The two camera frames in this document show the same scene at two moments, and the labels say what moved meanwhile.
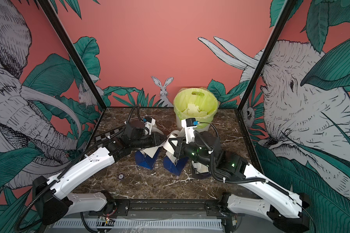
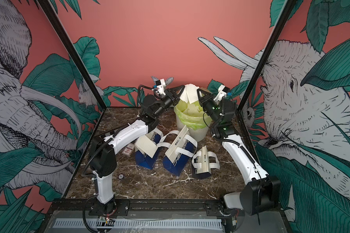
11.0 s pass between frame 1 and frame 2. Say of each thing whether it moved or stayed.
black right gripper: moved
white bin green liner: stayed
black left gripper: moved
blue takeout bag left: stayed
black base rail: stayed
